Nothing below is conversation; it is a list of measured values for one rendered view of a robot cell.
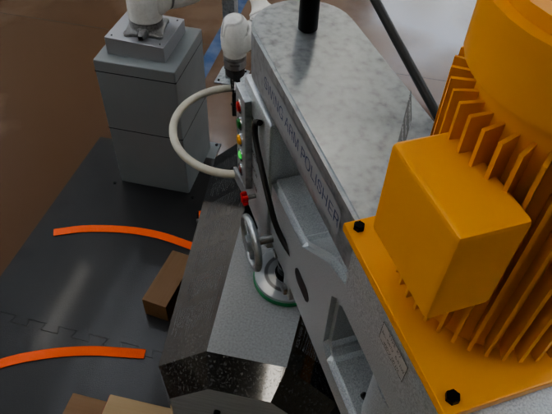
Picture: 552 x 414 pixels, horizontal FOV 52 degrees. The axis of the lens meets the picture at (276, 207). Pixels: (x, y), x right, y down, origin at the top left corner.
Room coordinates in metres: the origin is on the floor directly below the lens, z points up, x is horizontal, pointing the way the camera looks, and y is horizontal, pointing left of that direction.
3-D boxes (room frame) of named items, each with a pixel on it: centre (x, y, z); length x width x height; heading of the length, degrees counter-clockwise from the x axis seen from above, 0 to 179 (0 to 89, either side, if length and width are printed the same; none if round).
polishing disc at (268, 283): (1.04, -0.05, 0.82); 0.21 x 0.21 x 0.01
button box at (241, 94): (1.07, 0.08, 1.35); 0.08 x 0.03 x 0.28; 20
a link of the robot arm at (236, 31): (1.87, 0.17, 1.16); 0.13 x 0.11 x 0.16; 124
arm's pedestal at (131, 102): (2.37, 0.64, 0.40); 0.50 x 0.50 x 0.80; 79
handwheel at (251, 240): (0.88, 0.02, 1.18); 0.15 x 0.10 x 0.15; 20
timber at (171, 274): (1.48, 0.48, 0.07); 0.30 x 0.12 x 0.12; 162
